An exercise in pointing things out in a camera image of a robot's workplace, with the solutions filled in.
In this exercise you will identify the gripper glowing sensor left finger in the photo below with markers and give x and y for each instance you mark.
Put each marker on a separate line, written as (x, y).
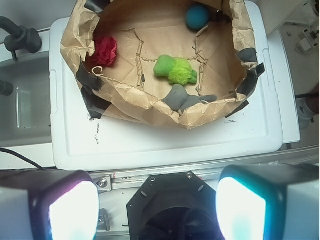
(48, 205)

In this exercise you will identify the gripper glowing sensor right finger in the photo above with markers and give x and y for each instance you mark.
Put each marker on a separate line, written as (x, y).
(269, 202)

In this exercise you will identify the gray plush animal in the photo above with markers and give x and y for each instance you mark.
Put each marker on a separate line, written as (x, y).
(179, 100)

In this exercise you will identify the white plastic bin lid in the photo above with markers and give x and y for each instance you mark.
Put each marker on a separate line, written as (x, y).
(80, 143)

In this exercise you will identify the clear plastic container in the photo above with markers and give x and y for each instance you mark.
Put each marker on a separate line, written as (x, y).
(25, 113)

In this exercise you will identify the green fuzzy plush toy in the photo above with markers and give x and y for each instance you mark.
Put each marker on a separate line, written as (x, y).
(177, 70)

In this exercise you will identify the brown paper bag tray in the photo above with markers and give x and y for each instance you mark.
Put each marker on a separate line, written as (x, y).
(223, 53)

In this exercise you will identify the red crumpled plush toy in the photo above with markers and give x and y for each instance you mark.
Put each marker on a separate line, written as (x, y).
(105, 51)

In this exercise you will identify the white electrical device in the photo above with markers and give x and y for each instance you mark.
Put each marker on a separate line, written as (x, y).
(301, 40)

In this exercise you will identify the blue felt ball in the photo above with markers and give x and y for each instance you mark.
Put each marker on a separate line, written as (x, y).
(197, 17)

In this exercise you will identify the black octagonal mount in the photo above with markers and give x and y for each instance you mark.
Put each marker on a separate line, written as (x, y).
(175, 206)

